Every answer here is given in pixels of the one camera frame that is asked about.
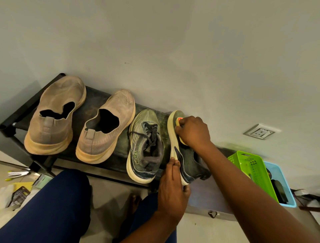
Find person's right hand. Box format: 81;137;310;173
174;115;213;156

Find person's left hand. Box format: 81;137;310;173
157;157;192;222

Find yellow-edged shoe shine sponge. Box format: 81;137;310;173
175;116;188;146

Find green sneaker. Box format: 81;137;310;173
167;110;212;186
126;109;165;185

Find beige suede shoe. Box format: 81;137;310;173
24;76;87;156
75;89;136;165

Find pale teal packet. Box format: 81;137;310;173
32;173;53;190

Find small dark packet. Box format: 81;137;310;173
9;186;31;208

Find person's right forearm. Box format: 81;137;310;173
197;143;320;243

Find person's left foot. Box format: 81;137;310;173
127;194;142;216

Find green plastic basket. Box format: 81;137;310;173
227;151;279;203

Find light blue plastic basket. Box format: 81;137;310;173
264;161;297;208

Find black metal shoe rack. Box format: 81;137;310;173
0;73;175;191

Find dark blue trousers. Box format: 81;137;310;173
0;169;177;243

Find brown wooden furniture leg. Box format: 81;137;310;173
299;205;320;213

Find white wall socket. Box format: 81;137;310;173
243;123;282;141

